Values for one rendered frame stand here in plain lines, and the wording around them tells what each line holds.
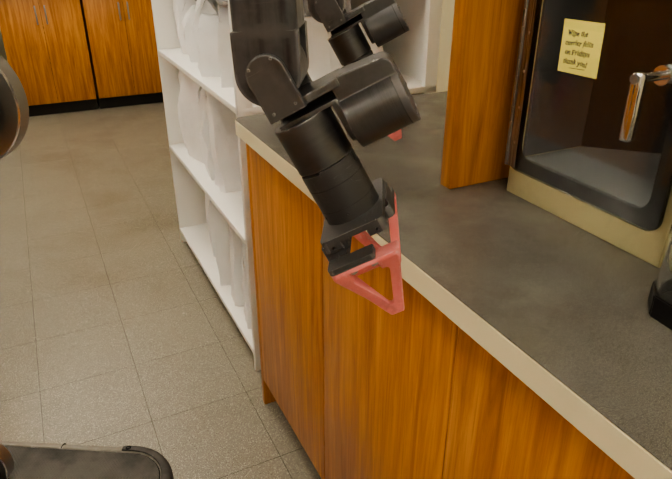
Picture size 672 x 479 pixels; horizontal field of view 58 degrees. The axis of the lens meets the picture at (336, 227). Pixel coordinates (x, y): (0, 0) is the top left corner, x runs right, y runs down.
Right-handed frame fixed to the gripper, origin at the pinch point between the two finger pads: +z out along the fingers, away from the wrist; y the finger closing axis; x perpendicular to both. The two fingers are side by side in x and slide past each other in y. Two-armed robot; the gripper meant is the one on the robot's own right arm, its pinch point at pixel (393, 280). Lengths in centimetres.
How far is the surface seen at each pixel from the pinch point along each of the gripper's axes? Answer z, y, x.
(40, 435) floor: 44, 77, 137
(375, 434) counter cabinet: 49, 35, 27
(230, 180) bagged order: 17, 151, 71
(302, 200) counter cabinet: 8, 64, 24
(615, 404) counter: 19.3, -6.1, -15.0
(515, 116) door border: 6, 48, -21
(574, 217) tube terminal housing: 21.5, 36.1, -22.4
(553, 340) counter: 17.6, 4.3, -12.0
